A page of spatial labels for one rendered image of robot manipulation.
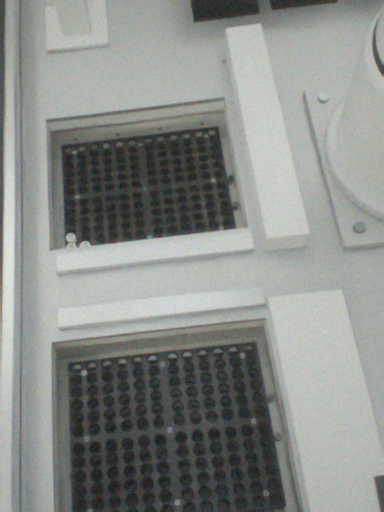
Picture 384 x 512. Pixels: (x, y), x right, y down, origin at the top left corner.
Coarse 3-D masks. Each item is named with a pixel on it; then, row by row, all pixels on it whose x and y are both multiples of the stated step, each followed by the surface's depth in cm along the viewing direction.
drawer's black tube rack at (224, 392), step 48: (96, 384) 72; (144, 384) 72; (192, 384) 75; (240, 384) 74; (96, 432) 73; (144, 432) 69; (192, 432) 69; (240, 432) 68; (96, 480) 71; (144, 480) 70; (192, 480) 67; (240, 480) 66
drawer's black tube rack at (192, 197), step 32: (96, 160) 87; (128, 160) 86; (160, 160) 85; (192, 160) 88; (96, 192) 84; (128, 192) 83; (160, 192) 83; (192, 192) 86; (224, 192) 83; (96, 224) 82; (128, 224) 85; (160, 224) 85; (192, 224) 81; (224, 224) 84
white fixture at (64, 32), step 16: (64, 0) 84; (80, 0) 84; (96, 0) 92; (48, 16) 92; (64, 16) 87; (80, 16) 87; (96, 16) 91; (48, 32) 90; (64, 32) 89; (80, 32) 89; (96, 32) 90; (48, 48) 89; (64, 48) 89; (80, 48) 89
